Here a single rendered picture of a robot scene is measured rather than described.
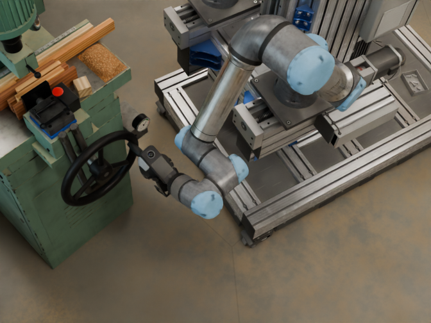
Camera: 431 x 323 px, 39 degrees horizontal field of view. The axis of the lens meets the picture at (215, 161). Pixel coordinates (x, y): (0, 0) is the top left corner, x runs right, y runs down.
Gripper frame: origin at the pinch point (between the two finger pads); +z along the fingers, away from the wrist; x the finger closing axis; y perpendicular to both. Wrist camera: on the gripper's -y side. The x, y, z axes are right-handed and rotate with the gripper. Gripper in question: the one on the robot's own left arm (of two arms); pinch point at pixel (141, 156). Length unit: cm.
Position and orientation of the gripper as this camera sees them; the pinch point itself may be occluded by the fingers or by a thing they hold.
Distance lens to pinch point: 184.8
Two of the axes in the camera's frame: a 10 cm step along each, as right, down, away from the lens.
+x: 7.2, -6.2, 3.0
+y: 3.5, 7.0, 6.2
